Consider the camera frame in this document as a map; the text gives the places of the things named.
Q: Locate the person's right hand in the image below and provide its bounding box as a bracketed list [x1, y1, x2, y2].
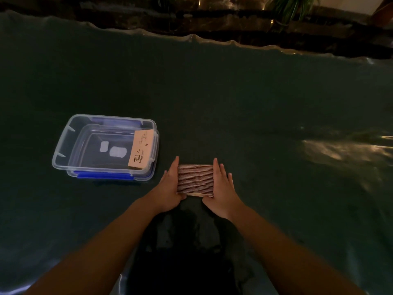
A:
[202, 158, 244, 220]

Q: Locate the person's left hand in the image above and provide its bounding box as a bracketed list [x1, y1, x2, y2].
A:
[152, 156, 187, 214]

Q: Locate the stack of brown paper packets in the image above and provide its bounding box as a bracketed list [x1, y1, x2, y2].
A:
[176, 164, 214, 197]

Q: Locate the person's right forearm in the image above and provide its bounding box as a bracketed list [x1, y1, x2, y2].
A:
[227, 203, 366, 295]

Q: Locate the person's left forearm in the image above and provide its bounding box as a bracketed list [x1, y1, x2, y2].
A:
[24, 195, 165, 295]

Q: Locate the beige printed paper packet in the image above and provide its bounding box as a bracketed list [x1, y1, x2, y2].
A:
[127, 130, 155, 170]

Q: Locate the person's dark clothing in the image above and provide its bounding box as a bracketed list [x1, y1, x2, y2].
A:
[125, 198, 256, 295]

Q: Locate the dark green table cover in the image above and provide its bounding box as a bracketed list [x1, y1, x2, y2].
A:
[0, 10, 393, 295]

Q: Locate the clear plastic storage container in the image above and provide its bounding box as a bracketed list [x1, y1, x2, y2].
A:
[52, 114, 158, 177]

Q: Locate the green potted plant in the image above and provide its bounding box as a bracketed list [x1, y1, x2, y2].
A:
[265, 0, 320, 26]

